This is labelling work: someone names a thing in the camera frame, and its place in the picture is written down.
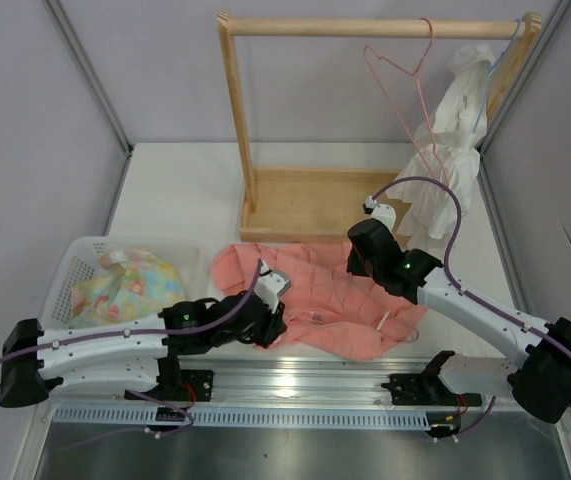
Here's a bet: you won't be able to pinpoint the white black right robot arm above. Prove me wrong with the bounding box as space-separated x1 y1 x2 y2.
347 218 571 424

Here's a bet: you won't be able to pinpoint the left aluminium frame post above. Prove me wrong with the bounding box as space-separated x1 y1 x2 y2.
42 0 133 155

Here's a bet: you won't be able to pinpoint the white plastic laundry basket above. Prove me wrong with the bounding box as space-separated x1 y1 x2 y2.
40 236 207 330

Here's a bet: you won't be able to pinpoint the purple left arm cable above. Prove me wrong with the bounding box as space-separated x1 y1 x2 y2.
0 258 264 389

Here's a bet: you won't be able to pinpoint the blue wire hanger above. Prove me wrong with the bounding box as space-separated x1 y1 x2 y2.
472 19 522 133

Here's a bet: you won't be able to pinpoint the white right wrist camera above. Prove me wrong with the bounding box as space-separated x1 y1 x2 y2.
363 196 397 232

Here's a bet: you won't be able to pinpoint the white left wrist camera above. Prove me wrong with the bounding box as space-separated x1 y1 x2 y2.
254 260 291 313

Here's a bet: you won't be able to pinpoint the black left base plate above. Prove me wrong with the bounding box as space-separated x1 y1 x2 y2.
125 356 214 402

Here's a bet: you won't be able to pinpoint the wooden clothes rack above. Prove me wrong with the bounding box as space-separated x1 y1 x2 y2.
217 10 543 243

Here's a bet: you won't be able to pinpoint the aluminium mounting rail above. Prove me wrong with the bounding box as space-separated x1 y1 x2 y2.
45 355 429 409

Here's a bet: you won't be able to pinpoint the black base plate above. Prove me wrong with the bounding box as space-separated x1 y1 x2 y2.
380 351 482 407
125 356 214 402

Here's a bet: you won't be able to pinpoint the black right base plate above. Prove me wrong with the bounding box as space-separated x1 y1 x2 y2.
380 351 482 407

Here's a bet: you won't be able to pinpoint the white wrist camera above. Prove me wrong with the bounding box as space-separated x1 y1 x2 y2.
363 196 397 232
254 260 291 313

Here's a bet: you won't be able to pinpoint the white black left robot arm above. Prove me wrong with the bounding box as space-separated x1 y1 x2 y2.
0 292 286 408

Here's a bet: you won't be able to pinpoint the floral pastel garment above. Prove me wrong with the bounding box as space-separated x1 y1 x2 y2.
68 248 187 329

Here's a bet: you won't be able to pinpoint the slotted white cable duct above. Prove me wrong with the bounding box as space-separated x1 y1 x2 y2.
53 403 430 431

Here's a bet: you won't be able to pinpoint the right aluminium frame post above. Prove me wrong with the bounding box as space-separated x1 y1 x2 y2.
479 1 571 156

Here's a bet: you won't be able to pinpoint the pink pleated skirt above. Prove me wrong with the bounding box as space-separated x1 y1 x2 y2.
212 243 426 361

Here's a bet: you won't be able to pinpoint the white garment on hanger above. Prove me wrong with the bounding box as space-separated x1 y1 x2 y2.
386 45 495 250

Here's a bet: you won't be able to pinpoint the aluminium frame post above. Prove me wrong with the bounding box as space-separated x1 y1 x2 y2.
42 0 133 155
479 1 571 156

